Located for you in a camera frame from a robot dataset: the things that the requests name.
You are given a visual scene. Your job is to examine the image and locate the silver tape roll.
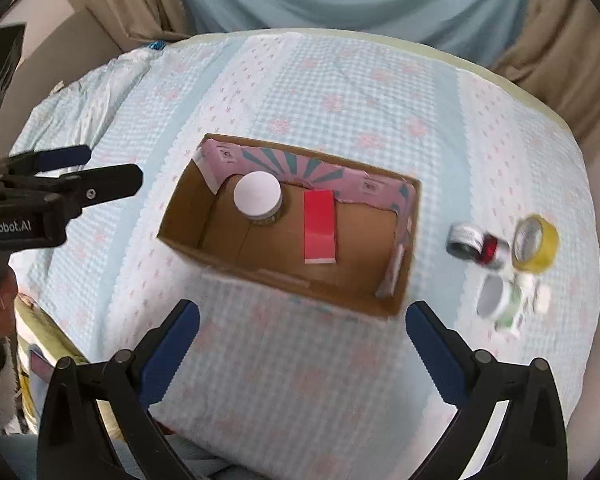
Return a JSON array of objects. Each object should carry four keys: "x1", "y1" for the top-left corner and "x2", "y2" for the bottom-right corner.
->
[{"x1": 446, "y1": 223, "x2": 487, "y2": 261}]

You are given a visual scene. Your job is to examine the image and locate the checked light blue blanket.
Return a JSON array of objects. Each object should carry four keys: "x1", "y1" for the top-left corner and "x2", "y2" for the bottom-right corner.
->
[{"x1": 10, "y1": 30, "x2": 598, "y2": 461}]

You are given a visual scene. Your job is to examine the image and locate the pale green mattress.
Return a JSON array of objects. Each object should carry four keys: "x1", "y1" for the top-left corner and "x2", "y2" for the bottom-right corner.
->
[{"x1": 177, "y1": 27, "x2": 573, "y2": 133}]

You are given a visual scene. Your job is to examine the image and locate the shiny light blue quilt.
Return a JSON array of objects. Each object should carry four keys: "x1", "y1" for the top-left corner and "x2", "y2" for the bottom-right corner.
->
[{"x1": 10, "y1": 42, "x2": 156, "y2": 161}]

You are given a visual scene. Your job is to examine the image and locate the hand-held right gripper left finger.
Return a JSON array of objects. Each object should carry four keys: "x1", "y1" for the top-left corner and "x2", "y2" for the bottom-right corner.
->
[{"x1": 37, "y1": 299, "x2": 201, "y2": 480}]

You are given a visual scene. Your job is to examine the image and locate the cardboard box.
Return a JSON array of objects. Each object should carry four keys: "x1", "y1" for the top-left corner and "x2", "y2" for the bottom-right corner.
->
[{"x1": 157, "y1": 133, "x2": 422, "y2": 317}]

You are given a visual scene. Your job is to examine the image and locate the light blue curtain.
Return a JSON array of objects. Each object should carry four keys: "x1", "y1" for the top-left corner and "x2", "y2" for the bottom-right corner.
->
[{"x1": 170, "y1": 0, "x2": 536, "y2": 68}]

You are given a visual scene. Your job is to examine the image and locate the green white tape roll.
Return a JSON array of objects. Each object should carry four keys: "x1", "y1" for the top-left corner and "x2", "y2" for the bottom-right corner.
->
[{"x1": 476, "y1": 275, "x2": 524, "y2": 338}]

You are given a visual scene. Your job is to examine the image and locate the brown headboard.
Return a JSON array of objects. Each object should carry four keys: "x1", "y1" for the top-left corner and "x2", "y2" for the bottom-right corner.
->
[{"x1": 0, "y1": 7, "x2": 123, "y2": 108}]

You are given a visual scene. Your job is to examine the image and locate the yellow printed cloth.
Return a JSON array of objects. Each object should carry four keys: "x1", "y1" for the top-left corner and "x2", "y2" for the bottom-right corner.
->
[{"x1": 12, "y1": 292, "x2": 126, "y2": 436}]

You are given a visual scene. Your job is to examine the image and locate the white lid jar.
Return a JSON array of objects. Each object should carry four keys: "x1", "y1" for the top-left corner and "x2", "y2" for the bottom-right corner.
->
[{"x1": 233, "y1": 171, "x2": 283, "y2": 226}]

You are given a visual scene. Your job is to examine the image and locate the red tape roll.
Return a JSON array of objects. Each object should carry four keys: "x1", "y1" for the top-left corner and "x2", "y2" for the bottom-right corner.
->
[{"x1": 477, "y1": 232, "x2": 510, "y2": 267}]

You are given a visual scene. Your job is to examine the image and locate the red flat box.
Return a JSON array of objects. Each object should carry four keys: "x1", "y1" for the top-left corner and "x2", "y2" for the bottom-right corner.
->
[{"x1": 303, "y1": 190, "x2": 338, "y2": 266}]

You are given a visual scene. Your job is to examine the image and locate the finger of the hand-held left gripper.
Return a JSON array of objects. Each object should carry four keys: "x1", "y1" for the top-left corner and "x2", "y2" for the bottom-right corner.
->
[
  {"x1": 35, "y1": 163, "x2": 144, "y2": 211},
  {"x1": 0, "y1": 145, "x2": 92, "y2": 177}
]

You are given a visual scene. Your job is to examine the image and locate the yellow tape roll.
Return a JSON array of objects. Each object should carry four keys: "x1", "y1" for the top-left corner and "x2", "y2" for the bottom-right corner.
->
[{"x1": 511, "y1": 214, "x2": 560, "y2": 275}]

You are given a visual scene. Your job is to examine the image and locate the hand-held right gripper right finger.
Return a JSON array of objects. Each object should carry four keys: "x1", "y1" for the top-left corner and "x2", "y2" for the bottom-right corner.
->
[{"x1": 405, "y1": 300, "x2": 568, "y2": 480}]

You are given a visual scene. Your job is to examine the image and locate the person's left hand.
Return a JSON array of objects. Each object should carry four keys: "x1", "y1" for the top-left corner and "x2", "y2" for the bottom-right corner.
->
[{"x1": 0, "y1": 270, "x2": 19, "y2": 341}]

